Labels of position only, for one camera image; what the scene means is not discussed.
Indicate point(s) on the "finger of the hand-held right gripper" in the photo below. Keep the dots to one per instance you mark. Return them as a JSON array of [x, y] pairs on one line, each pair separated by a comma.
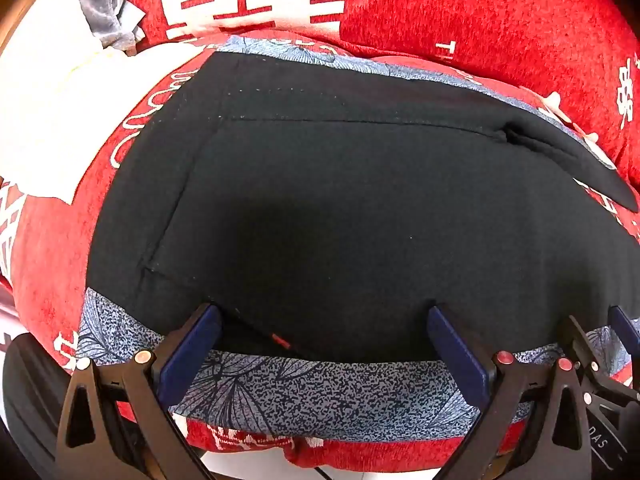
[[625, 325], [582, 342]]

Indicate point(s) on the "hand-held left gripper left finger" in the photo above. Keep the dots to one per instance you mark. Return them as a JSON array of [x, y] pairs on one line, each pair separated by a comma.
[[187, 355]]

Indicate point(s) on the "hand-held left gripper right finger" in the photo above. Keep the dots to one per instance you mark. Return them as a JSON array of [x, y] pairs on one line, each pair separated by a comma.
[[460, 355]]

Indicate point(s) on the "black and blue patterned pants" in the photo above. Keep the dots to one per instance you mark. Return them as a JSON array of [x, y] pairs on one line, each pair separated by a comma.
[[350, 210]]

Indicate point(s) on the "white cloth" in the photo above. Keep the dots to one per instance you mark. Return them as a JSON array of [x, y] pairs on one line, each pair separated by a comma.
[[55, 105]]

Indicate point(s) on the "red printed blanket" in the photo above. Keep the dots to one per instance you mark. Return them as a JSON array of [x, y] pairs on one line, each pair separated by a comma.
[[475, 20]]

